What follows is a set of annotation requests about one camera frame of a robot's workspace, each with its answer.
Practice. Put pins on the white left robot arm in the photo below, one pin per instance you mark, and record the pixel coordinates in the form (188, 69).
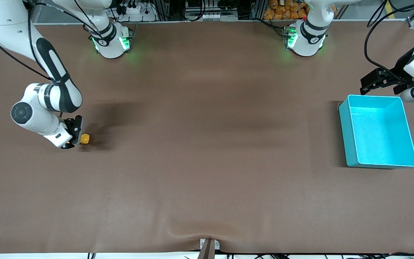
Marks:
(307, 39)

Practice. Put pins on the silver mounting bracket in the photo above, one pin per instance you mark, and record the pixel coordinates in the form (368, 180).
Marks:
(202, 244)

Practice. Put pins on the brown camera pole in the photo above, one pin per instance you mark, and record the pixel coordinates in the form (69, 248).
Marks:
(207, 251)

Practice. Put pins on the teal plastic bin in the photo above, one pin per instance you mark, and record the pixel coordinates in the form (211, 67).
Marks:
(379, 140)

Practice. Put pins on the brown table mat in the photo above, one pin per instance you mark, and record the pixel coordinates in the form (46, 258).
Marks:
(207, 162)

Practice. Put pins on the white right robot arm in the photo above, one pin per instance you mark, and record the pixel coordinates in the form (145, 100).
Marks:
(36, 120)

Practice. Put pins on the silver background device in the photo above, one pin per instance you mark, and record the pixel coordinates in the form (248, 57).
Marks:
(210, 14)

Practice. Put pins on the yellow beetle toy car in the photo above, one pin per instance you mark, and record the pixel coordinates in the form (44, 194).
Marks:
(85, 139)

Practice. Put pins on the white power strip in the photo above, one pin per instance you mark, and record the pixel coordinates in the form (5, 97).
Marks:
(137, 12)

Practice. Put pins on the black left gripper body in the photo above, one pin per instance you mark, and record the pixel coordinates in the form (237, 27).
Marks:
(398, 74)

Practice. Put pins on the orange objects pile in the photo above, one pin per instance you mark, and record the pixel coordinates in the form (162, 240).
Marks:
(286, 10)

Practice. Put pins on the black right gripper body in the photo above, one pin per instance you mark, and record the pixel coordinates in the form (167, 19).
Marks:
(73, 126)

